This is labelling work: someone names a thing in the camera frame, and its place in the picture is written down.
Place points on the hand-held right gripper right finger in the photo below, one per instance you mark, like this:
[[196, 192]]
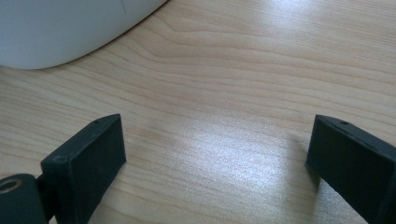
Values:
[[355, 165]]

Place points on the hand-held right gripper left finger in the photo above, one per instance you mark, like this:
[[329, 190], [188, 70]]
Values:
[[84, 165]]

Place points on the white rounded plastic appliance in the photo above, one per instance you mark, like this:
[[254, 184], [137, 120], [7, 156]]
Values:
[[59, 28]]

